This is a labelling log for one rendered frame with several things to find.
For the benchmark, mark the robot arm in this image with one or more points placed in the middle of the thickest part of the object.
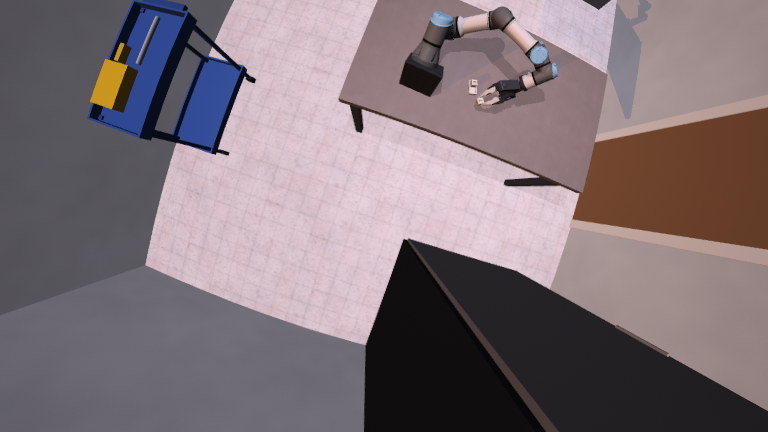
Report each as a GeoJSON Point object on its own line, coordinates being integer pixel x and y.
{"type": "Point", "coordinates": [443, 27]}

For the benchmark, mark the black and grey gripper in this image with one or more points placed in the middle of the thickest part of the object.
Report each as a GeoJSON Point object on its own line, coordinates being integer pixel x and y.
{"type": "Point", "coordinates": [504, 95]}

